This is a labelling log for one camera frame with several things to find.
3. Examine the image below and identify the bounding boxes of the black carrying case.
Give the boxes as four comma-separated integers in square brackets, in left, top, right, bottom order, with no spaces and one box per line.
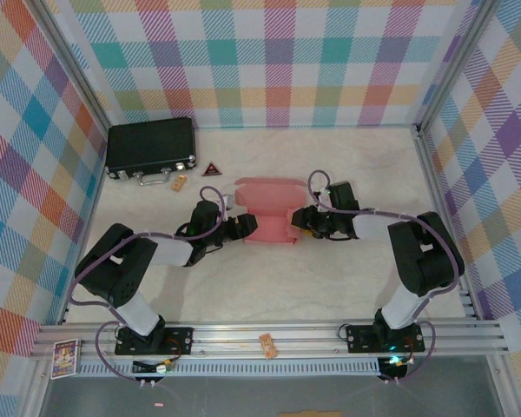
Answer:
[104,116,200,187]

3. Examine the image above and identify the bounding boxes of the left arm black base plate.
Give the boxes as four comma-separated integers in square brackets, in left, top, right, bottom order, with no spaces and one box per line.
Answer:
[114,325,195,357]

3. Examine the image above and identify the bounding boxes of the slotted grey cable duct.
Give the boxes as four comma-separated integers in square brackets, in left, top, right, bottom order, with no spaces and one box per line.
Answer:
[76,359,383,377]

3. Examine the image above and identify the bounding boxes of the aluminium side rail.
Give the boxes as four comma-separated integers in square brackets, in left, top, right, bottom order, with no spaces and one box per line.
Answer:
[56,125,112,325]
[413,124,483,321]

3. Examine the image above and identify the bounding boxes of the orange printed wooden block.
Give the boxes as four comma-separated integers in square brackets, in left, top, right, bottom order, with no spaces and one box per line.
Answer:
[259,333,278,361]

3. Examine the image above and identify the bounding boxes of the aluminium mounting rail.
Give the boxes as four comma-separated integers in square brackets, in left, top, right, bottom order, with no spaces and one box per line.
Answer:
[29,321,509,361]

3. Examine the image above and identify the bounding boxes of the pink paper box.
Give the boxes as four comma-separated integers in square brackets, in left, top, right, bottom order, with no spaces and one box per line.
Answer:
[234,175,307,247]

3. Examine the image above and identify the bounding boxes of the brown cardboard piece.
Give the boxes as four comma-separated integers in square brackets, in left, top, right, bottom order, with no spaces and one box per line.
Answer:
[279,410,343,417]

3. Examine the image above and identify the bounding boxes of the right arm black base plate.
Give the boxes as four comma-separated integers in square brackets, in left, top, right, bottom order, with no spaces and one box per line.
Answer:
[345,323,426,354]

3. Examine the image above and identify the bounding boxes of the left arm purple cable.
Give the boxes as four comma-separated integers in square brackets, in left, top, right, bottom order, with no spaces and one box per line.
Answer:
[69,186,227,386]

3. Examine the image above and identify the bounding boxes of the black wiring connector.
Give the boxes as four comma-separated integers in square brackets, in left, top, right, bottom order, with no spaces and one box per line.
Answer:
[132,359,177,375]
[378,354,416,380]

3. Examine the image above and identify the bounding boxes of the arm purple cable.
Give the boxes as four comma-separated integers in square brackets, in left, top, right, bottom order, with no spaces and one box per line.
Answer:
[307,169,461,383]
[69,186,227,386]

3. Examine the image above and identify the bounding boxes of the colourful printed card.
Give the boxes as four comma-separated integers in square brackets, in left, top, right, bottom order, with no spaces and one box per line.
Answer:
[50,340,80,381]

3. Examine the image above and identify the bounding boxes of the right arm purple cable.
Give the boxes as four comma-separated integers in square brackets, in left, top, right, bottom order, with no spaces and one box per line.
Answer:
[307,169,461,383]

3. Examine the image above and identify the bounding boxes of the aluminium frame post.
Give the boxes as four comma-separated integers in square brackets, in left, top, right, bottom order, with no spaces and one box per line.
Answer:
[25,0,114,131]
[414,0,505,131]

